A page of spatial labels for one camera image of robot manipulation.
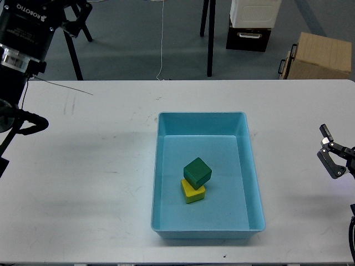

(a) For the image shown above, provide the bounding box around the blue plastic tray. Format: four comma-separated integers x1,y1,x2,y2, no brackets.
151,112,266,239

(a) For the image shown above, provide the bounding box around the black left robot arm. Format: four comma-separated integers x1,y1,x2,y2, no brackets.
1,1,93,153

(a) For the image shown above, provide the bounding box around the black stand leg inner right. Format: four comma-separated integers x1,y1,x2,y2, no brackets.
199,0,209,37

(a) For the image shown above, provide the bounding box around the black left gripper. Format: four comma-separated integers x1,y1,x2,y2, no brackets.
1,1,93,69

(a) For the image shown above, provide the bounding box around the black stand leg inner left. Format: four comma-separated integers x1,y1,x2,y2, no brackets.
82,24,93,42

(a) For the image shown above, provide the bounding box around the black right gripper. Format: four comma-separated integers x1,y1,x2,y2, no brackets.
317,124,355,180

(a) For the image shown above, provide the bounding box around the thin black cable tie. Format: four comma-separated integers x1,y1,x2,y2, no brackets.
34,76,94,96

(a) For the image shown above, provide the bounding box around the white appliance box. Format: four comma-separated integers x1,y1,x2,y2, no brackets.
230,0,282,28

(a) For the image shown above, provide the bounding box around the black stand leg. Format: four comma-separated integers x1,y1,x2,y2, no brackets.
199,0,209,37
207,0,216,77
82,24,93,42
63,32,83,81

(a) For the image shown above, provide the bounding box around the white hanging cord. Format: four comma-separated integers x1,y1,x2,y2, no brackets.
156,0,167,81

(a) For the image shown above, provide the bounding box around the green wooden block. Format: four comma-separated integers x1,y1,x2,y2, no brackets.
183,157,212,190

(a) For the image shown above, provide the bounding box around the black drawer box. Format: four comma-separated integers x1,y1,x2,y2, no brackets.
226,22,271,52

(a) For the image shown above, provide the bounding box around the yellow wooden block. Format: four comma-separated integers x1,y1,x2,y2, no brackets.
180,179,206,204

